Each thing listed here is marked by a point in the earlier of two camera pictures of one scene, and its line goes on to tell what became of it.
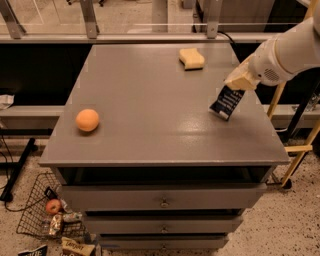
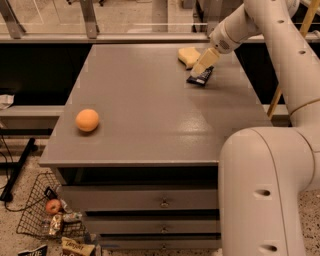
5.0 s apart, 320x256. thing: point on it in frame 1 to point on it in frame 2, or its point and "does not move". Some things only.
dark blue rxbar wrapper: (226, 101) to (202, 78)
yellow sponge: (191, 59) does not move
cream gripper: (265, 67) to (221, 39)
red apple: (53, 206) does not move
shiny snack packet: (55, 225) does not move
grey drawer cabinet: (140, 157) does not move
